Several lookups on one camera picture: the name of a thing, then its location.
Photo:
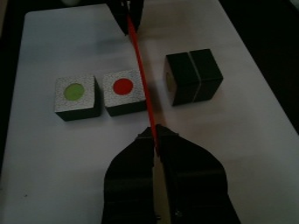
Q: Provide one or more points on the dark toy sushi piece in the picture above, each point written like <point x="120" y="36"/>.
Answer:
<point x="208" y="73"/>
<point x="180" y="78"/>

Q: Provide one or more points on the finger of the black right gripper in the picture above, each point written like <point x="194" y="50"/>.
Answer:
<point x="119" y="13"/>
<point x="136" y="14"/>

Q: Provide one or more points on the sushi piece green dot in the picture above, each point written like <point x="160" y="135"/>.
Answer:
<point x="76" y="93"/>

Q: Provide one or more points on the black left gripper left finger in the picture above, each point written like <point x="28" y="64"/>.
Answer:
<point x="130" y="180"/>

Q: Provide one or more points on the sushi piece red dot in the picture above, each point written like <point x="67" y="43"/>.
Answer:
<point x="123" y="87"/>

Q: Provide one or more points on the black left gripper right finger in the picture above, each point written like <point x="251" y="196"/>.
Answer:
<point x="194" y="180"/>

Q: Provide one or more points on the red toy knife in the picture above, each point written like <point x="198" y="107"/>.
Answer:
<point x="142" y="75"/>

